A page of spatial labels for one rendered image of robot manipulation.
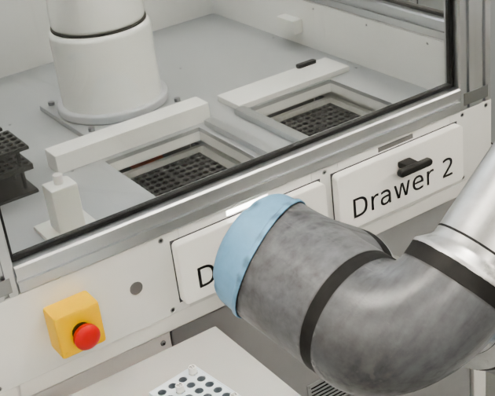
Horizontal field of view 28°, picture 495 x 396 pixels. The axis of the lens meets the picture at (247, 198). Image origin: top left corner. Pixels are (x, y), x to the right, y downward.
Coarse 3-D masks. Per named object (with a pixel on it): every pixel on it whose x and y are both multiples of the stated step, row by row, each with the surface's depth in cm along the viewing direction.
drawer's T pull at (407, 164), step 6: (402, 162) 171; (408, 162) 171; (414, 162) 171; (420, 162) 170; (426, 162) 171; (432, 162) 172; (402, 168) 169; (408, 168) 169; (414, 168) 169; (420, 168) 170; (402, 174) 168; (408, 174) 169
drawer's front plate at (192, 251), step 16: (288, 192) 162; (304, 192) 162; (320, 192) 164; (320, 208) 165; (224, 224) 155; (176, 240) 152; (192, 240) 152; (208, 240) 154; (176, 256) 152; (192, 256) 153; (208, 256) 155; (176, 272) 154; (192, 272) 154; (208, 272) 156; (192, 288) 155; (208, 288) 157
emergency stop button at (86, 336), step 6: (84, 324) 141; (90, 324) 141; (78, 330) 140; (84, 330) 140; (90, 330) 140; (96, 330) 141; (78, 336) 140; (84, 336) 140; (90, 336) 141; (96, 336) 141; (78, 342) 140; (84, 342) 140; (90, 342) 141; (96, 342) 142; (84, 348) 141; (90, 348) 142
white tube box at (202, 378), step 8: (176, 376) 143; (184, 376) 143; (192, 376) 143; (200, 376) 143; (208, 376) 143; (168, 384) 142; (184, 384) 142; (192, 384) 142; (200, 384) 141; (208, 384) 142; (216, 384) 141; (152, 392) 141; (160, 392) 141; (168, 392) 140; (176, 392) 141; (192, 392) 140; (200, 392) 141; (208, 392) 139; (216, 392) 141; (224, 392) 139; (232, 392) 139
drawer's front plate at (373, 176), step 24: (408, 144) 173; (432, 144) 175; (456, 144) 179; (360, 168) 167; (384, 168) 170; (432, 168) 177; (456, 168) 181; (336, 192) 167; (360, 192) 169; (384, 192) 173; (408, 192) 176; (336, 216) 169; (360, 216) 171
